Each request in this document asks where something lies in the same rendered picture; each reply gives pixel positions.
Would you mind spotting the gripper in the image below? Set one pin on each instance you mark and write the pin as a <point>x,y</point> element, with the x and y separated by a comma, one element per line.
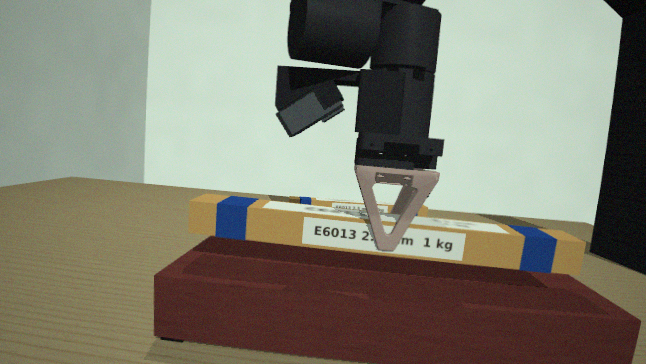
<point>370,168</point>

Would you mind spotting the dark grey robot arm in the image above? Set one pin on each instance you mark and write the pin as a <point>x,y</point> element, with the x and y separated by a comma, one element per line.
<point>396,34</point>

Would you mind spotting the tan pack of welding electrodes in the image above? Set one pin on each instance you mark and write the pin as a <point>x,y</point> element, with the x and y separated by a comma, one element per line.
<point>385,207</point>
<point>434,239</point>

